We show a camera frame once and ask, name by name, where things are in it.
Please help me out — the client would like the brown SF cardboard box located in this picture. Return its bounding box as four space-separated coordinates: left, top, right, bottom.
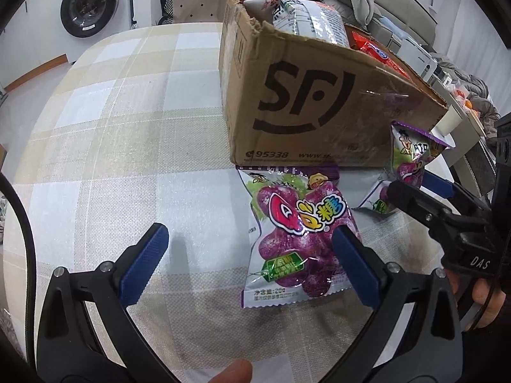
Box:
219 0 447 167

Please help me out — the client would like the checkered tablecloth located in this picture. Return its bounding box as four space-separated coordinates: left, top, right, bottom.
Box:
1 23 385 382

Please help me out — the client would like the black patterned playpen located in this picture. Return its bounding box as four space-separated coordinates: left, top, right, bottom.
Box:
158 0 219 25

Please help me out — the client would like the red Oreo snack pack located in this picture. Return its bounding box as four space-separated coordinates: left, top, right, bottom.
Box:
352 31 410 79

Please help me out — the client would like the white red noodle snack bag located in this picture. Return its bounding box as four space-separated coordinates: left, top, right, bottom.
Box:
243 0 350 48

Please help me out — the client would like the right hand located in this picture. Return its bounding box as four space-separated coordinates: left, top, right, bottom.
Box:
444 268 508 330

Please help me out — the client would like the small purple candy packet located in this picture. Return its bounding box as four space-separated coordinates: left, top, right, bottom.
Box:
391 121 451 188

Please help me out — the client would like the white front-load washing machine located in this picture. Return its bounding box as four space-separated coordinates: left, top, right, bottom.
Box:
58 0 135 63

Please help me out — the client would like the purple grape candy bag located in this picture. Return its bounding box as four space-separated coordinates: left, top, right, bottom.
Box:
237 166 359 309

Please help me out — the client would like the white electric kettle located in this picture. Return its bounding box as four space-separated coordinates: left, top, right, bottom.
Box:
397 36 438 82

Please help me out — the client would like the left hand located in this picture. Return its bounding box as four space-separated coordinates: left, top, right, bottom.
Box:
209 359 253 383

